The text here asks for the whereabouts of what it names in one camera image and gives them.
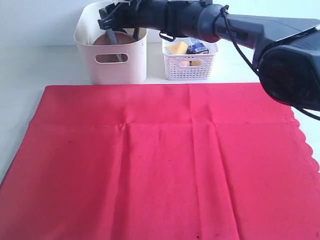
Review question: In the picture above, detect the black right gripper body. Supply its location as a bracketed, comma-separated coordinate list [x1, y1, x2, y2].
[117, 0, 221, 43]

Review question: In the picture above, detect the metal table knife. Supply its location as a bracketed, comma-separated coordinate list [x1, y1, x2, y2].
[106, 28, 127, 63]

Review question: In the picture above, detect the brown wooden plate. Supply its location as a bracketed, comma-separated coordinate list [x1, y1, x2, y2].
[93, 31, 136, 63]

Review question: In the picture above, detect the dark wooden chopstick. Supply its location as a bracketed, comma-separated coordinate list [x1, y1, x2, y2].
[132, 27, 140, 41]

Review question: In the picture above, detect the blue white milk carton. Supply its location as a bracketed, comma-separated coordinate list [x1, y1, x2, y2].
[186, 37, 209, 55]

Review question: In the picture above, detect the yellow cheese wedge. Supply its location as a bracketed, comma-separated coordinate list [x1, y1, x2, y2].
[165, 41, 189, 55]

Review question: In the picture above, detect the yellow lemon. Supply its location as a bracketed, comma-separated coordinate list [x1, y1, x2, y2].
[190, 60, 202, 67]

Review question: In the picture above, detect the brown egg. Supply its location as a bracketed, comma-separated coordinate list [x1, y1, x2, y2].
[180, 61, 190, 67]

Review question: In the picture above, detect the red table cloth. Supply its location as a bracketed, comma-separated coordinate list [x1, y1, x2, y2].
[0, 83, 320, 240]

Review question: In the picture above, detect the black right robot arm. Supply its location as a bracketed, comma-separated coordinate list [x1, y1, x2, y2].
[98, 0, 320, 115]

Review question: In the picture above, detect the cream plastic bin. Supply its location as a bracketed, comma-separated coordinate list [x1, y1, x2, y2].
[73, 0, 148, 85]

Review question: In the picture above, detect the white perforated plastic basket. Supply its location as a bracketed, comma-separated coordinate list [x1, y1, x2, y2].
[162, 37, 219, 81]

